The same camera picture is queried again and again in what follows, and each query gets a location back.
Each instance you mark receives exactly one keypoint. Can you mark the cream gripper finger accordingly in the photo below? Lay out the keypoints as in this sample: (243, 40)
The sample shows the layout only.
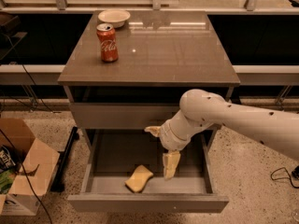
(153, 130)
(170, 162)

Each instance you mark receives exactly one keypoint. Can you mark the closed grey top drawer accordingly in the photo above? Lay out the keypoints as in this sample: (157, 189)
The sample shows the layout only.
(120, 117)

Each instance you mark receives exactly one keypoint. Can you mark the open grey middle drawer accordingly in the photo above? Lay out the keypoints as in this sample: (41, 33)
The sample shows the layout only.
(114, 157)

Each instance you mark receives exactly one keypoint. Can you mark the cardboard box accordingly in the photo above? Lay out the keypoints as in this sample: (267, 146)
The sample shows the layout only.
(36, 162)

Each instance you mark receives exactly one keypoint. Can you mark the red cola can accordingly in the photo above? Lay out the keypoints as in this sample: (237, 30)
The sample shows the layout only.
(107, 38)

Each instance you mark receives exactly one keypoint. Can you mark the grey drawer cabinet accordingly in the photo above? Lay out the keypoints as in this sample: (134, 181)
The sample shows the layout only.
(162, 54)

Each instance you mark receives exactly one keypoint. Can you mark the green snack packet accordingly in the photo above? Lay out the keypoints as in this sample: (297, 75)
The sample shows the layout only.
(7, 170)

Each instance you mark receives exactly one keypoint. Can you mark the white bowl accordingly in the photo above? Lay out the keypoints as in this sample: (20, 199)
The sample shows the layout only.
(116, 17)

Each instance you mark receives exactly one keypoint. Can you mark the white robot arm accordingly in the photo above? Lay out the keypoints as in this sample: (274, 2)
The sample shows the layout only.
(199, 110)

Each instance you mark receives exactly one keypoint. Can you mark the yellow sponge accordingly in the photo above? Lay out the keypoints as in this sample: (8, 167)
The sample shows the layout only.
(137, 181)

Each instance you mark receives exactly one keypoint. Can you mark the black floor bar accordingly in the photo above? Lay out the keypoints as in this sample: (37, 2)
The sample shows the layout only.
(57, 184)

